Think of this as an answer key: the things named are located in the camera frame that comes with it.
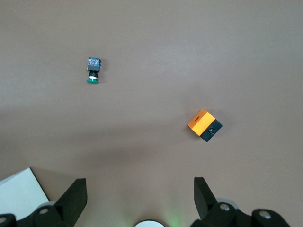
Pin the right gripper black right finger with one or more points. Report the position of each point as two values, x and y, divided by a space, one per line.
208 210

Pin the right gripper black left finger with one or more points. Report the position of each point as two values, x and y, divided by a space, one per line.
68 208

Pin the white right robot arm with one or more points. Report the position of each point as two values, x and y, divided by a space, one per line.
149 224

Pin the green push button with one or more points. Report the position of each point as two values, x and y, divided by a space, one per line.
94 67

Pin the orange box with black base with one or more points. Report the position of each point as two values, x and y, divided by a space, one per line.
201 123

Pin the brown table cover sheet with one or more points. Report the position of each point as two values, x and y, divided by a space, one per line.
151 142

